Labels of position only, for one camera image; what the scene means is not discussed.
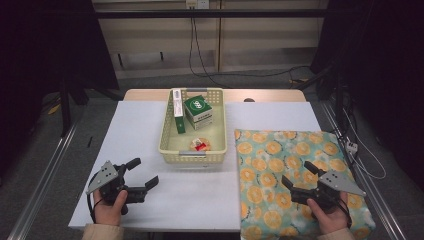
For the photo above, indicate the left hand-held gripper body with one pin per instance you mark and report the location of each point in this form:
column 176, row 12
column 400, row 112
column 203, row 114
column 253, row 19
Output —
column 105, row 176

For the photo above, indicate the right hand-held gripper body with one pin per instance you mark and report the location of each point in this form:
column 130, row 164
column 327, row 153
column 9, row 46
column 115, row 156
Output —
column 336, row 183

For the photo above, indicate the orange print fabric bag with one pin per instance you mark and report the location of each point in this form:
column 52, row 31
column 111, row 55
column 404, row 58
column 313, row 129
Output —
column 266, row 160

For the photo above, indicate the long green and white box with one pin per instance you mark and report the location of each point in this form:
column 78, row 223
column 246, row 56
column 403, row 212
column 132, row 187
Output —
column 178, row 106

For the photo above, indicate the cream perforated plastic basket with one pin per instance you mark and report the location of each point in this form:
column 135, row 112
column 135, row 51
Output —
column 213, row 133

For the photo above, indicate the green and white square box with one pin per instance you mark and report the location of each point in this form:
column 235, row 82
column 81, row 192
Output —
column 198, row 108

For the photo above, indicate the person's right hand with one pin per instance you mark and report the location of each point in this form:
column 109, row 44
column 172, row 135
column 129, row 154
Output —
column 330, row 218

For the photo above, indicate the person's left hand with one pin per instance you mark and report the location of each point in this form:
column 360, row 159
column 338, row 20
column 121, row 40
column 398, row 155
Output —
column 108, row 213

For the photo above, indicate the small black floor item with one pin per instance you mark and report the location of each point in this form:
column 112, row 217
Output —
column 89, row 141

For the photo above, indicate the white power strip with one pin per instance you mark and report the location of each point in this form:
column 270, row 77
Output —
column 351, row 147

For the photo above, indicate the dark metal stand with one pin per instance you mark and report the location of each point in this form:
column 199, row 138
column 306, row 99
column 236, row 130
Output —
column 339, row 100
column 65, row 110

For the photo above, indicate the yellow floor item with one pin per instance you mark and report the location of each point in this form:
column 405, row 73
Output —
column 54, row 109

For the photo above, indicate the dark table grommet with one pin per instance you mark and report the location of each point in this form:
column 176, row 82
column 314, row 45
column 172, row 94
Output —
column 249, row 100

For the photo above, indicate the dark curtain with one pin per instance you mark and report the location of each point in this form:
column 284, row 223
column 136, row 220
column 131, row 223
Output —
column 33, row 50
column 383, row 50

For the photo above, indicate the black horizontal bar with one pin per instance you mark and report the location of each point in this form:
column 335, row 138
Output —
column 233, row 13

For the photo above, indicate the metal floor rail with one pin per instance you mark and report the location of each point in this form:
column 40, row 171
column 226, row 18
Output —
column 40, row 190
column 376, row 200

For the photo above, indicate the white wall socket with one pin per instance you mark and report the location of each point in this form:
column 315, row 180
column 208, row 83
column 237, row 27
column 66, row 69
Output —
column 196, row 3

